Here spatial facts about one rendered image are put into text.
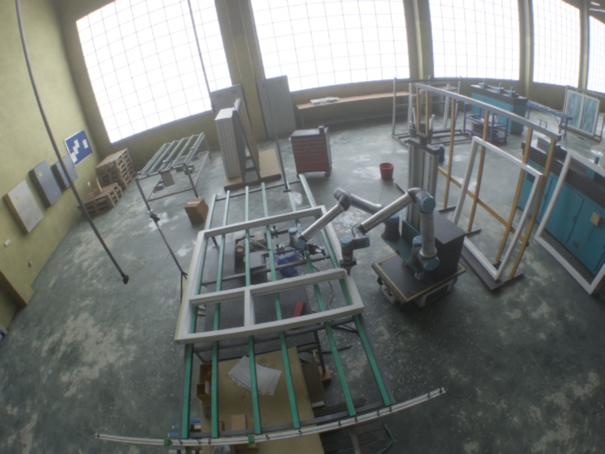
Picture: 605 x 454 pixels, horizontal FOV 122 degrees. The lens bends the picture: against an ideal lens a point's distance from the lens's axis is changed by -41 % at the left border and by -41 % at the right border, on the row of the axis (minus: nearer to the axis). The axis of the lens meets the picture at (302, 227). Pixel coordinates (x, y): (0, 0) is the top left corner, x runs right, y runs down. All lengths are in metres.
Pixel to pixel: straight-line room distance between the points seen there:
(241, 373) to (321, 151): 4.49
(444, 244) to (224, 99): 7.67
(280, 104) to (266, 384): 8.07
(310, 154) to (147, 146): 6.42
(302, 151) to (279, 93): 3.63
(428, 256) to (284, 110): 7.46
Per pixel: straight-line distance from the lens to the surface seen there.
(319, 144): 5.67
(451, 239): 2.91
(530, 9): 15.08
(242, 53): 9.03
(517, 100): 9.75
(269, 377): 2.23
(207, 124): 9.76
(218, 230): 3.28
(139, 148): 10.60
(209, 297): 2.51
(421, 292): 3.05
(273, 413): 2.12
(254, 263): 2.74
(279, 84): 9.00
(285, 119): 9.19
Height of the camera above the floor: 2.60
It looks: 35 degrees down
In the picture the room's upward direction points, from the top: 11 degrees counter-clockwise
